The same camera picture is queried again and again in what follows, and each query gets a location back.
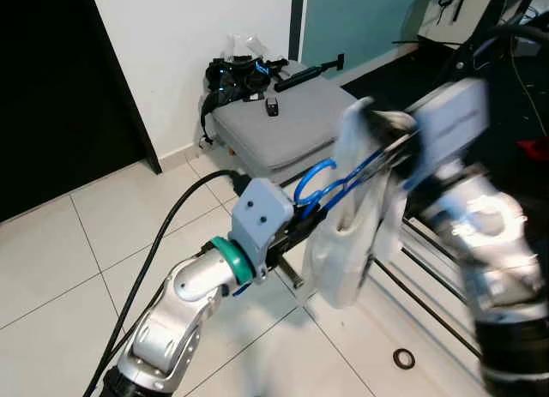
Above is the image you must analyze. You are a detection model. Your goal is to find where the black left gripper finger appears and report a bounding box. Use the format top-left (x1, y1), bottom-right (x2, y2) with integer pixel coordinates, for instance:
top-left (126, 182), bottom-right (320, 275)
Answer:
top-left (295, 200), bottom-right (343, 243)

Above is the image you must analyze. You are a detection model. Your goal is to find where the blue plastic hanger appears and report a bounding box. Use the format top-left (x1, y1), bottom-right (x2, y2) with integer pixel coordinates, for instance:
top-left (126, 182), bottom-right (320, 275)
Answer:
top-left (230, 135), bottom-right (421, 297)

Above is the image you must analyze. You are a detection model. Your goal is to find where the white printed T-shirt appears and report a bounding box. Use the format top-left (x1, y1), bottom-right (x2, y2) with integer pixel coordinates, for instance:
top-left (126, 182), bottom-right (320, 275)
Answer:
top-left (302, 97), bottom-right (421, 310)

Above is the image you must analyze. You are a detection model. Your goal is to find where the grey bench cushion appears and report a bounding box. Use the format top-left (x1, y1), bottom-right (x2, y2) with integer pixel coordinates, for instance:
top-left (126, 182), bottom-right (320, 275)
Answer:
top-left (210, 67), bottom-right (361, 185)

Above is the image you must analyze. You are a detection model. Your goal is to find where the black metal clothes rack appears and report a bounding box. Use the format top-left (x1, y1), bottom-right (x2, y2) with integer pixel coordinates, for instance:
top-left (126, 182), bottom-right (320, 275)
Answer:
top-left (365, 0), bottom-right (549, 364)

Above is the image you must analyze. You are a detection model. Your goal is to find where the small clear plastic bag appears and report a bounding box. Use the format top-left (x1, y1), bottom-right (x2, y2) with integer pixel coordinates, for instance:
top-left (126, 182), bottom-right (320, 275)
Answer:
top-left (225, 33), bottom-right (262, 63)

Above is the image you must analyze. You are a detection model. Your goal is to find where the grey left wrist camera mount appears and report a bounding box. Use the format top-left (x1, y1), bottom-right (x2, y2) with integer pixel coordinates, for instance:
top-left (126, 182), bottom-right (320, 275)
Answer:
top-left (230, 178), bottom-right (297, 256)

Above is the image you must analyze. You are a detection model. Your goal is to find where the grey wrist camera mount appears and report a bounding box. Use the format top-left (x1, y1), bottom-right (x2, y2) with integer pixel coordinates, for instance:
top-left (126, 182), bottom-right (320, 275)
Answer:
top-left (410, 78), bottom-right (492, 171)
top-left (230, 178), bottom-right (297, 256)

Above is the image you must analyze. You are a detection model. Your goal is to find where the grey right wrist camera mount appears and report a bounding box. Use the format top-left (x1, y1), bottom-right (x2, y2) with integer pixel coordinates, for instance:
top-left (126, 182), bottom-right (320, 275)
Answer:
top-left (410, 78), bottom-right (492, 171)

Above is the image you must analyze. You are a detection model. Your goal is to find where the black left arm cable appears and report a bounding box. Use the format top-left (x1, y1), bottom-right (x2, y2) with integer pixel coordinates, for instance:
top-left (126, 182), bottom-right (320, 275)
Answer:
top-left (81, 170), bottom-right (245, 397)

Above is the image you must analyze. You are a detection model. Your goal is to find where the black rubber ring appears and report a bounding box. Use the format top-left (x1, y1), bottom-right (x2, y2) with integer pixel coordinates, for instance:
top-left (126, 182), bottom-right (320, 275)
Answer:
top-left (392, 348), bottom-right (416, 370)

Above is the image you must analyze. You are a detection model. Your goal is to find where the black headset with straps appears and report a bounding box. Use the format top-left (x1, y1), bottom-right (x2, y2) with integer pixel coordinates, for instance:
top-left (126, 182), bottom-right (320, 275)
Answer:
top-left (202, 56), bottom-right (288, 145)

